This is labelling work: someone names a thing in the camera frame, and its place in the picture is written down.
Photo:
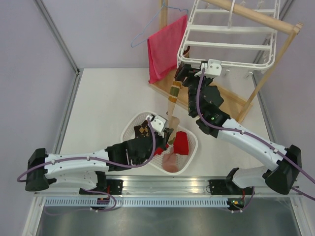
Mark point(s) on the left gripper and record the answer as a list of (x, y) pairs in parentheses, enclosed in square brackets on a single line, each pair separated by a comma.
[(164, 139)]

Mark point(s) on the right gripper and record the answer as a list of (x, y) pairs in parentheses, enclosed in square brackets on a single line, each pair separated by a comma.
[(184, 72)]

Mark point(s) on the red sock with white print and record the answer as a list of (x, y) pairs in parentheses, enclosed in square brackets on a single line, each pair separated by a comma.
[(160, 150)]

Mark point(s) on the plain red sock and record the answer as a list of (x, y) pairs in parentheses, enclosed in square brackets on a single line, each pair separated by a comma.
[(181, 144)]

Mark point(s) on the pink sock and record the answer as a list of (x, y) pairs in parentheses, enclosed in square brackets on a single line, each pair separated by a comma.
[(169, 163)]

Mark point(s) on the brown argyle sock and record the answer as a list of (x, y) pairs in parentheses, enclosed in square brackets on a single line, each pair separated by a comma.
[(142, 130)]

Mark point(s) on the maroon striped sock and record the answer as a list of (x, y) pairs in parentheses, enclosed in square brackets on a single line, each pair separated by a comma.
[(176, 89), (186, 52)]

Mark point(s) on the white clip drying hanger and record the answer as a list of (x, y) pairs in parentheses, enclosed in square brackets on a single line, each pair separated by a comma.
[(215, 33)]

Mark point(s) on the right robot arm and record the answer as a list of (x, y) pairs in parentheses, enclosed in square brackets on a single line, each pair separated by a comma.
[(280, 165)]

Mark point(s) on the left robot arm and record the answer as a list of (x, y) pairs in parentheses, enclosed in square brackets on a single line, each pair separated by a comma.
[(87, 171)]

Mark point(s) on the pink cloth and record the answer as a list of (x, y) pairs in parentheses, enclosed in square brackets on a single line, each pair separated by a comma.
[(163, 47)]

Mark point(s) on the wooden drying rack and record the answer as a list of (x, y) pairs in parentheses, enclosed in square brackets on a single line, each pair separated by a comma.
[(239, 87)]

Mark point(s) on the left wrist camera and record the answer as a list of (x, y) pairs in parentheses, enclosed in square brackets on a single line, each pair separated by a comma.
[(158, 123)]

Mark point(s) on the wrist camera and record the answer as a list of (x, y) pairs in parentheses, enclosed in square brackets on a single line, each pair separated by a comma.
[(211, 68), (158, 123)]

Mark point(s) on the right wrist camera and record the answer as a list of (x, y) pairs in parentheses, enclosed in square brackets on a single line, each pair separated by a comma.
[(211, 68)]

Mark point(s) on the aluminium mounting rail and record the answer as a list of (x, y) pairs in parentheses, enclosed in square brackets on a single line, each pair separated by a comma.
[(150, 186)]

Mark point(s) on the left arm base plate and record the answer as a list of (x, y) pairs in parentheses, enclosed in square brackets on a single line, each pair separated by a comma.
[(111, 186)]

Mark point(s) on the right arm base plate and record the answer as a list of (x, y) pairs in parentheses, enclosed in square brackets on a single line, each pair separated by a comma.
[(220, 187)]

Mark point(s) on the slotted cable duct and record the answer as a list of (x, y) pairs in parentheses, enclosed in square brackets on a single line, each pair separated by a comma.
[(136, 202)]

